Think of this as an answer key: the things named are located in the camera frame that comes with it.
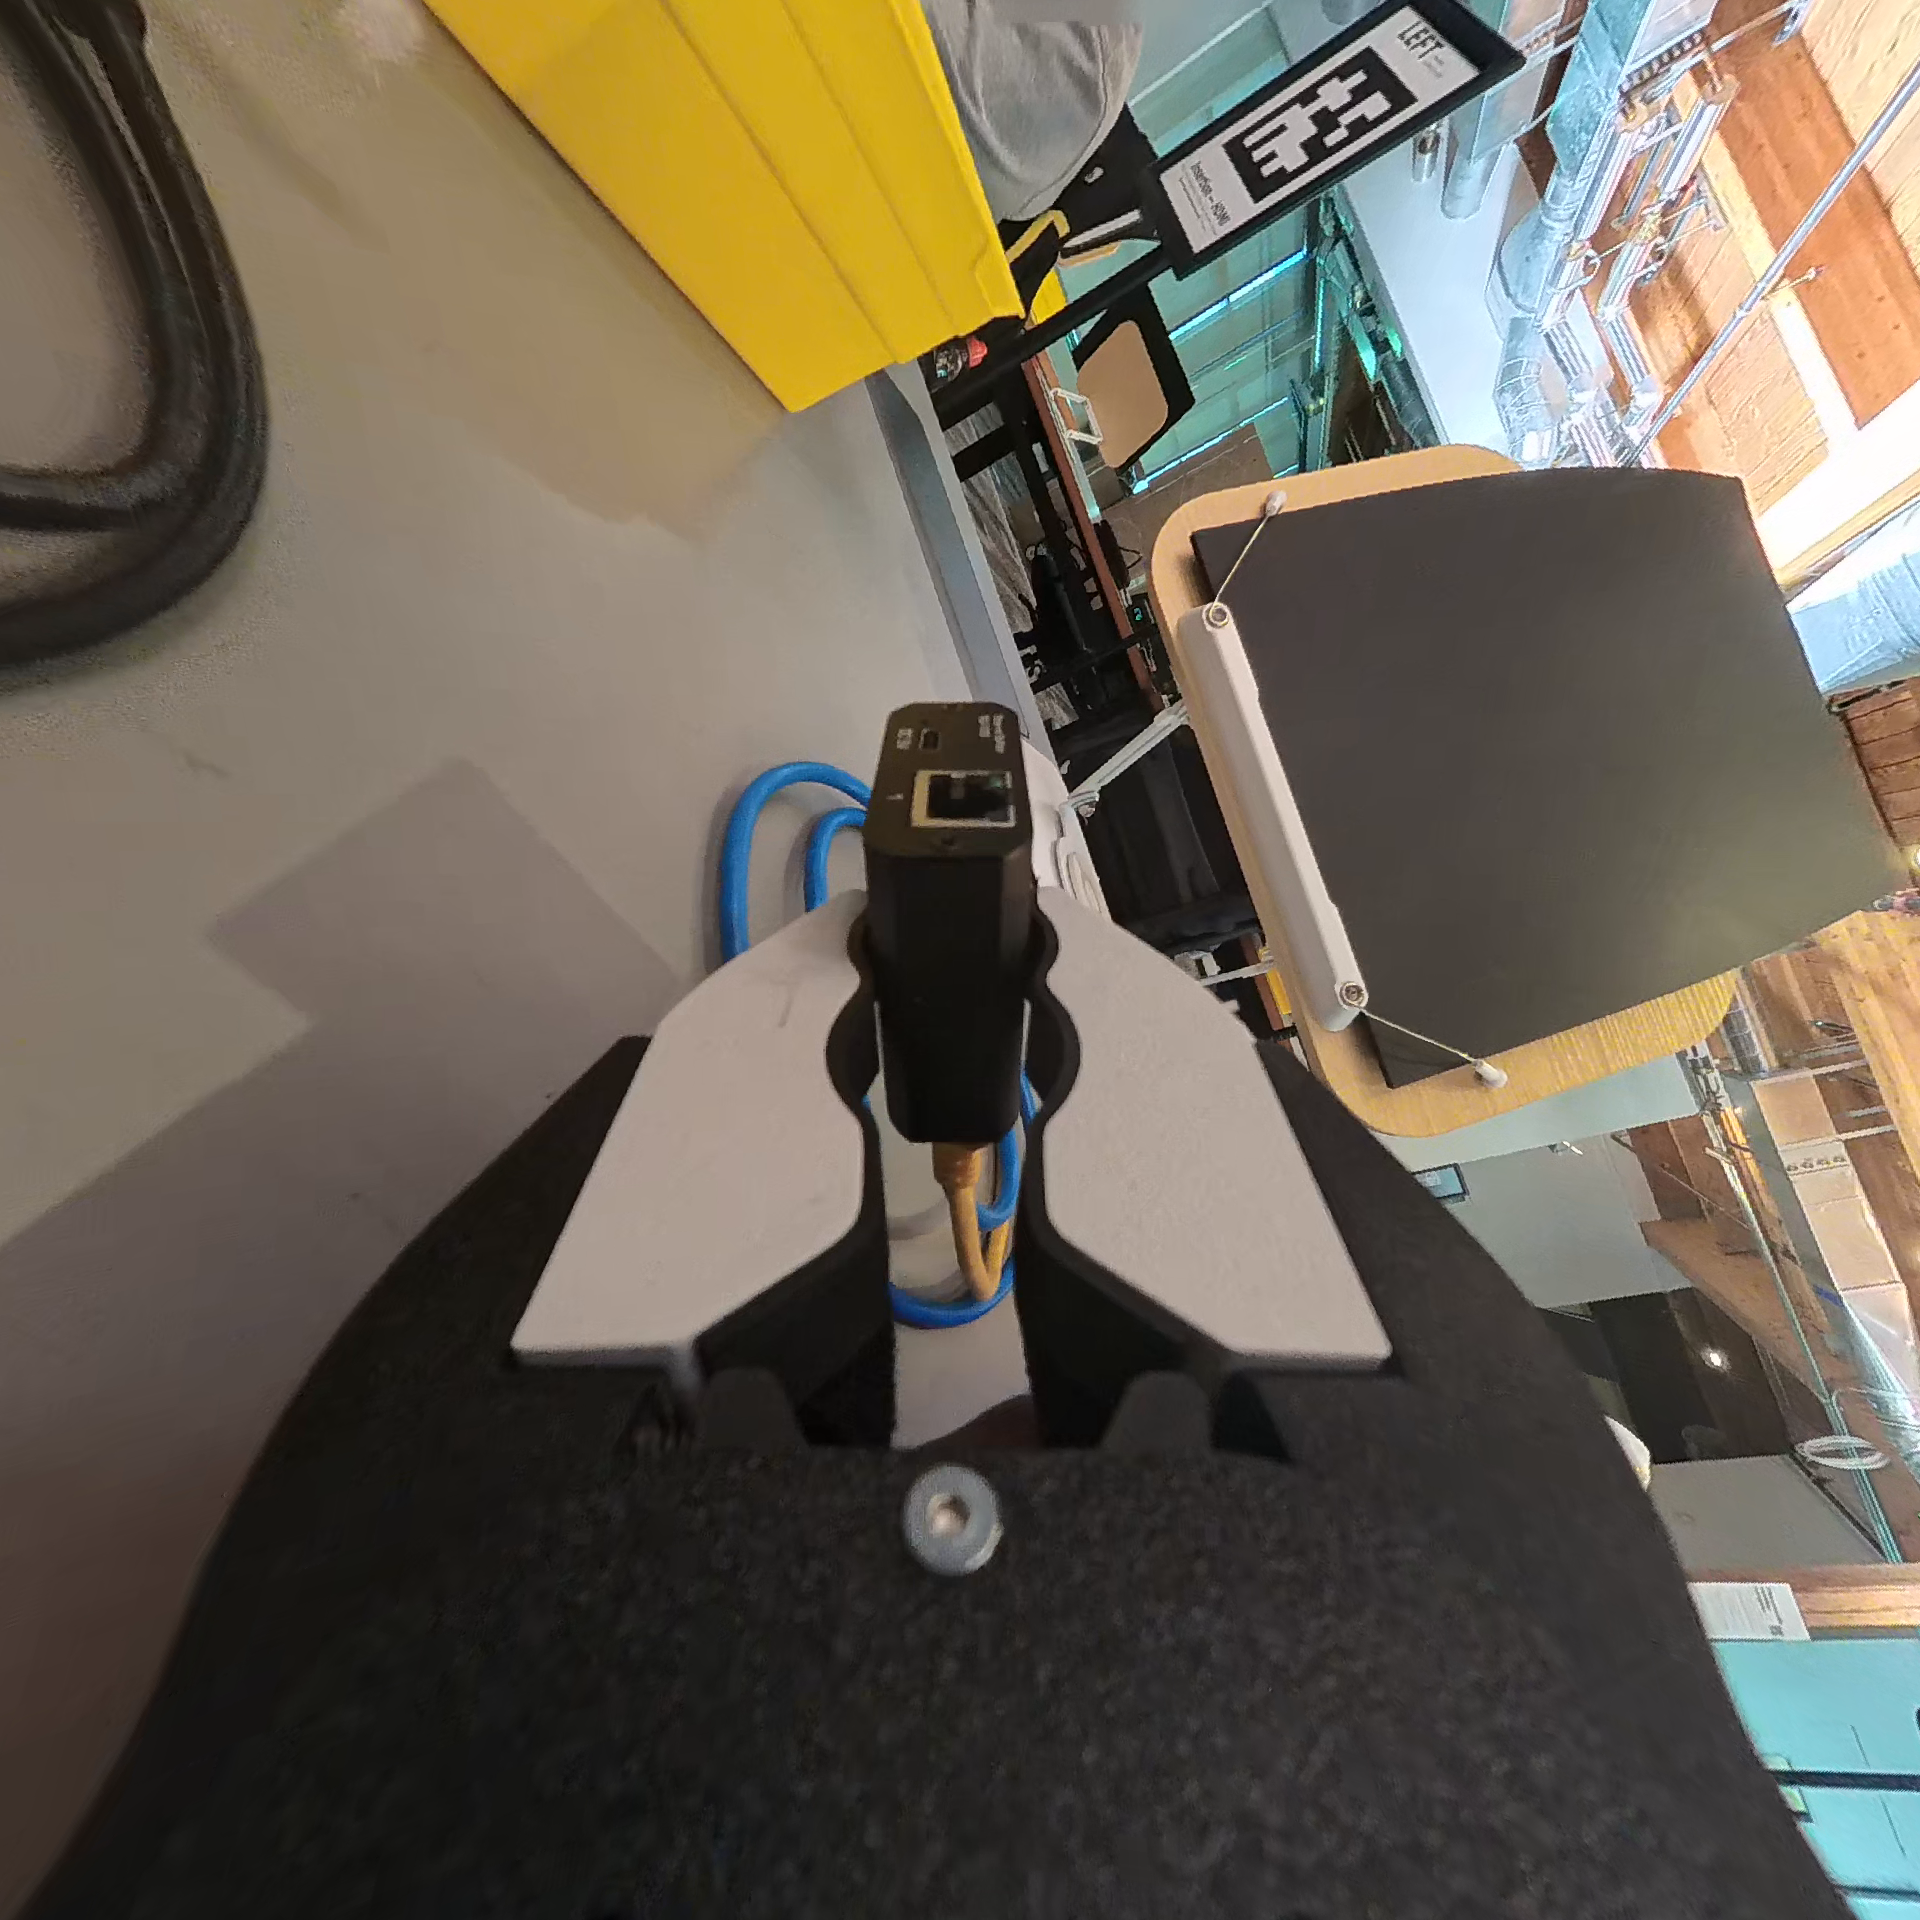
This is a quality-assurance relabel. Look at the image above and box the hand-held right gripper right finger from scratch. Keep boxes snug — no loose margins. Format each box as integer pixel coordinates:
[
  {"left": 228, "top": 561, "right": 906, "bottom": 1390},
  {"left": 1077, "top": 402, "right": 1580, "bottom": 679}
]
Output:
[{"left": 1014, "top": 900, "right": 1396, "bottom": 1449}]

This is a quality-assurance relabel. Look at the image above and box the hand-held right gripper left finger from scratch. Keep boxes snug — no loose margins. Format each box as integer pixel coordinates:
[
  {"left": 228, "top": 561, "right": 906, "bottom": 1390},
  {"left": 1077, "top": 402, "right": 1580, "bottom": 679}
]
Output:
[{"left": 512, "top": 907, "right": 908, "bottom": 1449}]

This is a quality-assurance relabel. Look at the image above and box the orange ethernet cable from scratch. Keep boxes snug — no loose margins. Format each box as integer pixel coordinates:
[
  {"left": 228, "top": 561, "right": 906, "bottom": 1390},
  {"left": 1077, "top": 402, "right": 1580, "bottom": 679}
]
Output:
[{"left": 928, "top": 1139, "right": 1010, "bottom": 1306}]

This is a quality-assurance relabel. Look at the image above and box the black ethernet port adapter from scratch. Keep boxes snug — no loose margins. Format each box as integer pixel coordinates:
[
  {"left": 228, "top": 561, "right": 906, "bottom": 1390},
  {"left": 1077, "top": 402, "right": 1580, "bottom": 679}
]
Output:
[{"left": 861, "top": 695, "right": 1061, "bottom": 1153}]

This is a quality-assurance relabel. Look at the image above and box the blue ethernet cable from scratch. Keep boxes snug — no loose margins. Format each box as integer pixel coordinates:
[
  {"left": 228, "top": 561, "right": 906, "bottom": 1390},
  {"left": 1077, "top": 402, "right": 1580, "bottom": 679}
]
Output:
[{"left": 718, "top": 756, "right": 1040, "bottom": 1330}]

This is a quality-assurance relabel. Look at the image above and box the black ethernet cable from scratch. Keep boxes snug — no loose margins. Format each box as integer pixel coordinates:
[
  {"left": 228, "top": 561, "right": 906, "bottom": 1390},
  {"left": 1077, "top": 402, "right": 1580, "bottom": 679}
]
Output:
[{"left": 0, "top": 0, "right": 274, "bottom": 671}]

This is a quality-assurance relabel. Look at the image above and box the yellow plastic bin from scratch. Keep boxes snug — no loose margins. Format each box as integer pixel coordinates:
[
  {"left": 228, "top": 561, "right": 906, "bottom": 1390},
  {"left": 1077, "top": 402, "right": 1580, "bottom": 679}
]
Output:
[{"left": 418, "top": 0, "right": 1030, "bottom": 419}]

